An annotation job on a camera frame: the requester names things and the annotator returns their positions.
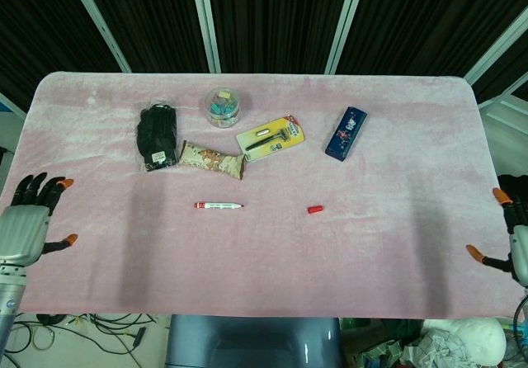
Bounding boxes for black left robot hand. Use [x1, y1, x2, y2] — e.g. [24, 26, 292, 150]
[0, 172, 79, 268]

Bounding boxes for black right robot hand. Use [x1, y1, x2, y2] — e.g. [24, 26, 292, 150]
[465, 173, 528, 289]

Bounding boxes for white marker with red end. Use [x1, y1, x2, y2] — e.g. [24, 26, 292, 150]
[193, 199, 248, 212]

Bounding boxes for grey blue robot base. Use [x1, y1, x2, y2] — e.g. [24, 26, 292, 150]
[164, 314, 344, 368]

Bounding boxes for white crumpled plastic bag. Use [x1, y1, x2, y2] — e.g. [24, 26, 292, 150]
[402, 317, 507, 368]

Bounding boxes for grey floor plug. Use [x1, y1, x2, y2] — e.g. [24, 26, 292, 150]
[130, 325, 149, 347]

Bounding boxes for black gloves in clear bag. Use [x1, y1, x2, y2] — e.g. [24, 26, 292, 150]
[135, 98, 180, 174]

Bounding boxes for green crumpled packaging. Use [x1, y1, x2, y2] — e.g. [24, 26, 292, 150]
[341, 317, 413, 368]

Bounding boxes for brown snack bar wrapper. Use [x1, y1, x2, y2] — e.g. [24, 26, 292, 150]
[177, 139, 247, 180]

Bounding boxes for dark blue rectangular box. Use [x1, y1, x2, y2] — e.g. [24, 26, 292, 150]
[324, 106, 369, 163]

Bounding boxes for clear jar of binder clips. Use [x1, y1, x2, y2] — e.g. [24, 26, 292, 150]
[200, 87, 243, 129]

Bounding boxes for pink fleece table cloth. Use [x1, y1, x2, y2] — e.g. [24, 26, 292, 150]
[11, 70, 510, 320]

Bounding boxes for razor in yellow blister pack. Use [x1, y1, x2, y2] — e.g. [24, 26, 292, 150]
[235, 113, 308, 163]

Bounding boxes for black floor cable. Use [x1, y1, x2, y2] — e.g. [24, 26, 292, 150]
[35, 313, 160, 338]

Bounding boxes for white partition frame post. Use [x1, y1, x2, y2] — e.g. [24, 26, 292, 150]
[324, 0, 369, 75]
[191, 0, 223, 74]
[461, 7, 528, 87]
[64, 0, 132, 74]

